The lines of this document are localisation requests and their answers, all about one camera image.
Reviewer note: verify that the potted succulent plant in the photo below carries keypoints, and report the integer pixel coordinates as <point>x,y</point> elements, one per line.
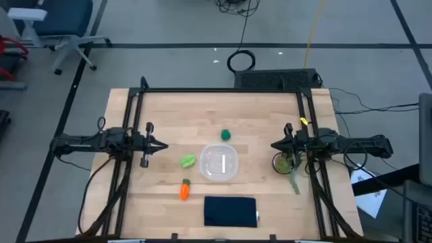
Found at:
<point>283,163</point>

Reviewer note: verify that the black metal table frame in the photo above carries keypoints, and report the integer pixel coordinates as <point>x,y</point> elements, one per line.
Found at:
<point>219,90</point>

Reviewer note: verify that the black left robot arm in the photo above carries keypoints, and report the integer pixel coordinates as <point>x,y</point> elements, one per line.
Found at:
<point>84,141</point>

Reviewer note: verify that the black table clamp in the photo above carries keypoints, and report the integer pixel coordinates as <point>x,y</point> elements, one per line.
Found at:
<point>175,237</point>
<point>273,237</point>

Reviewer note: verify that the grey monitor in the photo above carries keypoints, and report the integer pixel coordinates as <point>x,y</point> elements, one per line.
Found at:
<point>426,135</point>

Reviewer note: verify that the blue office chair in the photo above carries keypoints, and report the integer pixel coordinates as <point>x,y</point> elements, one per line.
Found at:
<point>60,17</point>

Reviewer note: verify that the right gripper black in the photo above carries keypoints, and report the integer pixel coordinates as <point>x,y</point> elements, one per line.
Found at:
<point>297,143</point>

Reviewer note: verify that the white paper sheet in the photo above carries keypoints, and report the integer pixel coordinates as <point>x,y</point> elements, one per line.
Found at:
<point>371,202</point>

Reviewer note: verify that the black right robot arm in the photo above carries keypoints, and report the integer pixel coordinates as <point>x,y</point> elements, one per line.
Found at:
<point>354,143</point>

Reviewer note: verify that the light green toy vegetable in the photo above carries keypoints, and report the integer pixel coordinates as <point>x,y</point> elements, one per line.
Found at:
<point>187,161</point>

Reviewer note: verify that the yellow tag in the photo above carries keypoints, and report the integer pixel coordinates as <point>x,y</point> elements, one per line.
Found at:
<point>303,121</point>

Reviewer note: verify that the clear plastic tupperware container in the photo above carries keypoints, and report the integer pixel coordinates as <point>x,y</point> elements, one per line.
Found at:
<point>209,168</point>

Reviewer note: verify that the red tube frame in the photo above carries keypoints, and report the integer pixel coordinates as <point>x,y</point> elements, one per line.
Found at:
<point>17,44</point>

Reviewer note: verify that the folded navy blue cloth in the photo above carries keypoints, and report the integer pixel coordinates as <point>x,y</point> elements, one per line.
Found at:
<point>229,212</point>

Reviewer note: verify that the black computer case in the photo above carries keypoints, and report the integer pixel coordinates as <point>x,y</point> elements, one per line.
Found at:
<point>270,79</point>

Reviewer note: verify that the dark keyboard desk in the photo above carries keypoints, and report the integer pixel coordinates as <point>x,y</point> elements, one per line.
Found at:
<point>418,209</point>

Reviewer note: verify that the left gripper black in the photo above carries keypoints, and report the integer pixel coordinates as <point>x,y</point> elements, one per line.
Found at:
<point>148,145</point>

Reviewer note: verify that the dark green toy vegetable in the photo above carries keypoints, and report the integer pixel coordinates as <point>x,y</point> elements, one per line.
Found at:
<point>226,135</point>

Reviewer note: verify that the orange toy carrot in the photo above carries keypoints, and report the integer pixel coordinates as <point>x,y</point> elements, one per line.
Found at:
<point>184,192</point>

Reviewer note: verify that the black slanted bar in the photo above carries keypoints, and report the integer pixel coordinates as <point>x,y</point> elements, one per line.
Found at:
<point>388,179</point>

